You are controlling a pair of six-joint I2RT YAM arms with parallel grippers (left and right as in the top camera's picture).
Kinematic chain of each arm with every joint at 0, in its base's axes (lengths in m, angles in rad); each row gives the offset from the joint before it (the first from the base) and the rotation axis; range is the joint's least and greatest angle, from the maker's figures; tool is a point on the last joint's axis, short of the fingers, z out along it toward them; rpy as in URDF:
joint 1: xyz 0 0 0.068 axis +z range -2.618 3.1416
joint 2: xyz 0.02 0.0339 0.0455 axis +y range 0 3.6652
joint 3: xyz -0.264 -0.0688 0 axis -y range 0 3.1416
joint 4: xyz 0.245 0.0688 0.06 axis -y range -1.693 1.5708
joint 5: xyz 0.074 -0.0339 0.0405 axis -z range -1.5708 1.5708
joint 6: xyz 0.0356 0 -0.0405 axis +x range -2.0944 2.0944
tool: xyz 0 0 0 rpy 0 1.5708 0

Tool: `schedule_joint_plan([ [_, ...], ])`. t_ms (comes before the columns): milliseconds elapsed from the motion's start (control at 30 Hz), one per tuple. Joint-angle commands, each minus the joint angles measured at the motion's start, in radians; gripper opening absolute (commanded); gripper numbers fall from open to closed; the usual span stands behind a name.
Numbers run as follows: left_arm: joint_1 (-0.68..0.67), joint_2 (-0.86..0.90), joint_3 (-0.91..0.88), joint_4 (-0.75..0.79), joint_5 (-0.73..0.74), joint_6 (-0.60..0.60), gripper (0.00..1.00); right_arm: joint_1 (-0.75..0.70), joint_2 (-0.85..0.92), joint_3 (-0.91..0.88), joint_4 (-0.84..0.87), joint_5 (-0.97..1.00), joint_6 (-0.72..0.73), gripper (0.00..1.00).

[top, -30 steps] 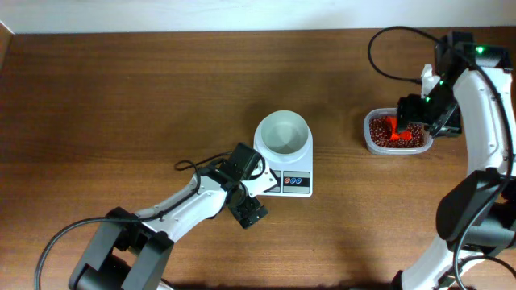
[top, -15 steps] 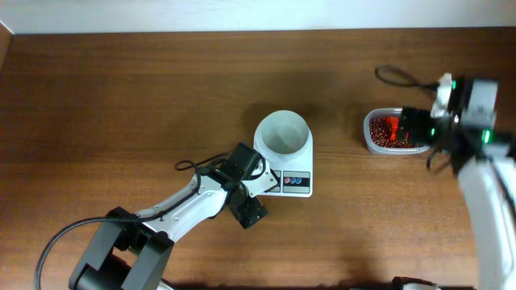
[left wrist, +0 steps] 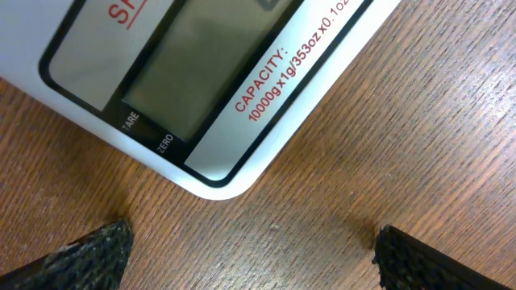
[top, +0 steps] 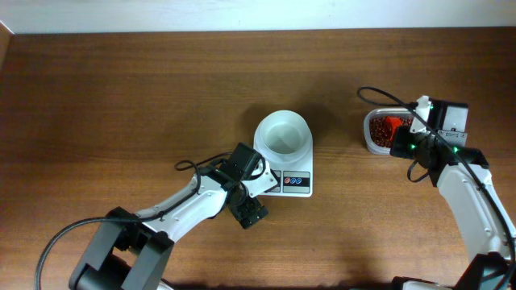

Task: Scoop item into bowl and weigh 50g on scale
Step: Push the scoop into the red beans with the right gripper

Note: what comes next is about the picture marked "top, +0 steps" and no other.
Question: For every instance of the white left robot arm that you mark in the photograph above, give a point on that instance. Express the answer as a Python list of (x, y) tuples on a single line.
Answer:
[(131, 250)]

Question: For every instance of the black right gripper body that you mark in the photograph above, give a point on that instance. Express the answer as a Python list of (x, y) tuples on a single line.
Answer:
[(401, 141)]

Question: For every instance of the white bowl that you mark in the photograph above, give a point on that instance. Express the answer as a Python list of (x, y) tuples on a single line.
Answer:
[(283, 132)]

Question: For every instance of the red adzuki beans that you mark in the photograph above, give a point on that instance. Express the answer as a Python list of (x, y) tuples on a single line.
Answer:
[(375, 128)]

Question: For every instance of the white digital kitchen scale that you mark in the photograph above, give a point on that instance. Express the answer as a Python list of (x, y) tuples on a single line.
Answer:
[(293, 172)]

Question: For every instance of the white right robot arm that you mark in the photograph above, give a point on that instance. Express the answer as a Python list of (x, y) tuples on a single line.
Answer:
[(464, 180)]

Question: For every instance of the red measuring scoop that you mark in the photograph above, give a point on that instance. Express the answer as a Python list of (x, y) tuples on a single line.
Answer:
[(389, 126)]

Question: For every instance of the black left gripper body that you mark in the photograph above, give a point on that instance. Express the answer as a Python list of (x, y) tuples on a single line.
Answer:
[(250, 213)]

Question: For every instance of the clear plastic bean container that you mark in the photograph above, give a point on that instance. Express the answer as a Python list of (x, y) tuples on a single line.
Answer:
[(396, 112)]

